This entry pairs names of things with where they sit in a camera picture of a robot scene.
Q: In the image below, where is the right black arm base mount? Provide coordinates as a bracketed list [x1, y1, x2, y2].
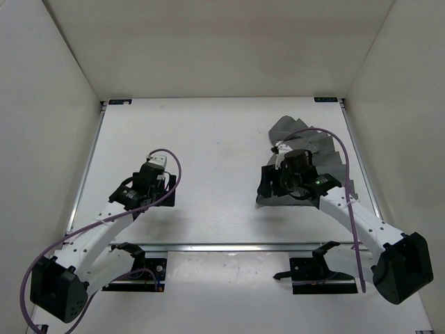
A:
[273, 241, 358, 295]

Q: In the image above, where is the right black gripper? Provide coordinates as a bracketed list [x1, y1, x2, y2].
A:
[257, 164, 300, 199]

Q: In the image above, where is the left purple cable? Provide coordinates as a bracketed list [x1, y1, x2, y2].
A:
[19, 148, 183, 334]

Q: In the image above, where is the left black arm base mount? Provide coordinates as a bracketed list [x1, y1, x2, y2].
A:
[102, 243, 168, 293]

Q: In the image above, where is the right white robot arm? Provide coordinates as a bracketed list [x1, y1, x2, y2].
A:
[257, 145, 434, 305]

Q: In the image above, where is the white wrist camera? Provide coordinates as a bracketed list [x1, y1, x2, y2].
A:
[271, 141, 293, 170]
[146, 154, 167, 170]

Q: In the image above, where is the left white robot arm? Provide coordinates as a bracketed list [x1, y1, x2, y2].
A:
[30, 154, 177, 323]

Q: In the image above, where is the grey pleated skirt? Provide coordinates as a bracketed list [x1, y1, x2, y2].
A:
[256, 116, 346, 207]

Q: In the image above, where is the right blue corner label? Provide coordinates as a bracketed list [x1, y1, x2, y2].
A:
[314, 97, 338, 103]

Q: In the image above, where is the front aluminium table rail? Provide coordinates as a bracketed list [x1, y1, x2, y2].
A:
[62, 242, 373, 254]

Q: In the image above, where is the left blue corner label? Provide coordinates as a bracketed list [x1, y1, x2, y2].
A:
[108, 99, 132, 105]

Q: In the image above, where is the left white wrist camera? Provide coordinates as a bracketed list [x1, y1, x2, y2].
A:
[146, 154, 167, 170]

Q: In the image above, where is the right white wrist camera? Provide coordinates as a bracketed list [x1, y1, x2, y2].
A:
[271, 141, 293, 170]

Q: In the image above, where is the blue corner label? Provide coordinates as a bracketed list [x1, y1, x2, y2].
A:
[314, 97, 338, 103]
[108, 99, 132, 105]

